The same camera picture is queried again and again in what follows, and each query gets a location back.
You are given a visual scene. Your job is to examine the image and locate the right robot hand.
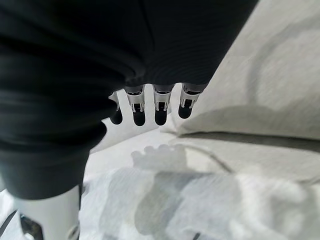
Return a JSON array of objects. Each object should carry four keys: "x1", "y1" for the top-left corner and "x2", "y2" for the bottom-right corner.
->
[{"x1": 0, "y1": 0, "x2": 261, "y2": 240}]

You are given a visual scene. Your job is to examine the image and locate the light grey sofa cushion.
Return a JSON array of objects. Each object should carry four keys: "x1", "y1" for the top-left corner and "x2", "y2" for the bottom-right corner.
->
[{"x1": 174, "y1": 0, "x2": 320, "y2": 138}]

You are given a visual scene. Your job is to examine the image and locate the white garment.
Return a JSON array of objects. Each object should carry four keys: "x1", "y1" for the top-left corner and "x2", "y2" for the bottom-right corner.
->
[{"x1": 99, "y1": 143, "x2": 320, "y2": 240}]

